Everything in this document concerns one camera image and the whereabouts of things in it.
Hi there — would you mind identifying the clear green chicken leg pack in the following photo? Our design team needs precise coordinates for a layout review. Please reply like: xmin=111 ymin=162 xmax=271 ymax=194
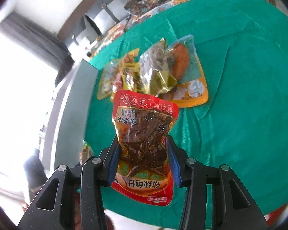
xmin=79 ymin=140 xmax=94 ymax=165

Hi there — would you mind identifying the grey cushion middle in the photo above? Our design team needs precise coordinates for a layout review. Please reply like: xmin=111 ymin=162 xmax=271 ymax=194
xmin=83 ymin=0 xmax=129 ymax=41

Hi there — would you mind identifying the orange chicken wing pack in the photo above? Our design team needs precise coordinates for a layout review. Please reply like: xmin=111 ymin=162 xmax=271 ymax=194
xmin=161 ymin=34 xmax=209 ymax=108

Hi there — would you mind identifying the white cardboard box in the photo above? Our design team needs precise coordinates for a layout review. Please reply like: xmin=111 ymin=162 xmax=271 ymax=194
xmin=40 ymin=60 xmax=99 ymax=174

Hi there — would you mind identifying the yellow egg snack pouch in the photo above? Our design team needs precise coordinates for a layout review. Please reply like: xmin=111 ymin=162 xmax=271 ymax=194
xmin=97 ymin=59 xmax=119 ymax=100

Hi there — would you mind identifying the green tablecloth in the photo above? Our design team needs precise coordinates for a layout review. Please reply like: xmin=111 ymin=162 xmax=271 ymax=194
xmin=90 ymin=0 xmax=288 ymax=214

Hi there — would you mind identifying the grey curtain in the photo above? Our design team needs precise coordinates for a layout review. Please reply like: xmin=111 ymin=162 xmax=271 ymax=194
xmin=0 ymin=12 xmax=75 ymax=86

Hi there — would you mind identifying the gold walnut snack bag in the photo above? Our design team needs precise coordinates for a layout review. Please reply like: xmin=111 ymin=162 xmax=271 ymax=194
xmin=139 ymin=38 xmax=177 ymax=97

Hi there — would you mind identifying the red spicy fish snack pack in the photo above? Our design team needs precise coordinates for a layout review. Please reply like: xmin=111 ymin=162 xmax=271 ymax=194
xmin=112 ymin=89 xmax=179 ymax=206

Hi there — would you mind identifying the yellow chicken feet snack bag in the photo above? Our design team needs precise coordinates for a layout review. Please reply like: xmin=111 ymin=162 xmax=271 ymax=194
xmin=121 ymin=48 xmax=145 ymax=94

